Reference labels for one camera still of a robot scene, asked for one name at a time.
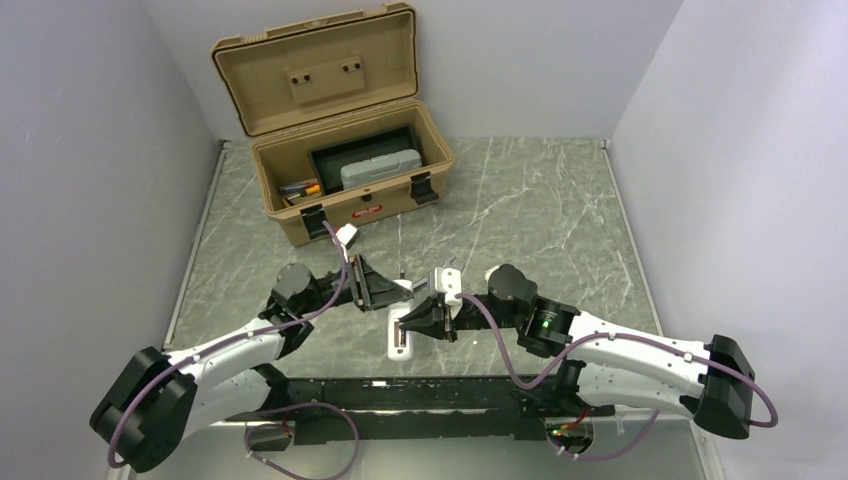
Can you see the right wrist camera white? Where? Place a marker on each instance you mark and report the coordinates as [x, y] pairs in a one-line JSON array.
[[446, 281]]

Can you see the black tray in toolbox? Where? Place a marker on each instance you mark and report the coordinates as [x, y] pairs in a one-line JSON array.
[[328, 160]]

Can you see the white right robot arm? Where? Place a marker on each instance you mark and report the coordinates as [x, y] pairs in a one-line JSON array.
[[593, 362]]

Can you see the white remote control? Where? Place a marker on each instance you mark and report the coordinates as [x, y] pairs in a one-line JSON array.
[[396, 311]]

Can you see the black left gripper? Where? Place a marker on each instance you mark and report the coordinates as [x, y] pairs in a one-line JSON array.
[[374, 290]]

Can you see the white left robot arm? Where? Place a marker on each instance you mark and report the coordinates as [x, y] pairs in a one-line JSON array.
[[160, 398]]

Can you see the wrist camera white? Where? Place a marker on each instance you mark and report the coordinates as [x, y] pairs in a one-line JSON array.
[[446, 281], [347, 235]]

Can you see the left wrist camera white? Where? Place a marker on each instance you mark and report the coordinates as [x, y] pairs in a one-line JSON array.
[[347, 235]]

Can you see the tan plastic toolbox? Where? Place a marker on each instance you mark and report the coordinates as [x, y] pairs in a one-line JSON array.
[[314, 83]]

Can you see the silver combination wrench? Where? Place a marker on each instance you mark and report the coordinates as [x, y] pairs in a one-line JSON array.
[[423, 282]]

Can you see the grey plastic bit case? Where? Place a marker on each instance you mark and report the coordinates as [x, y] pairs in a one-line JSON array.
[[377, 168]]

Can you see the orange handled tool in toolbox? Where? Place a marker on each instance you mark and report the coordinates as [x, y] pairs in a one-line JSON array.
[[295, 193]]

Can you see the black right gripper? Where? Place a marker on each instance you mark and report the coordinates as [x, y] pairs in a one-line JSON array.
[[433, 320]]

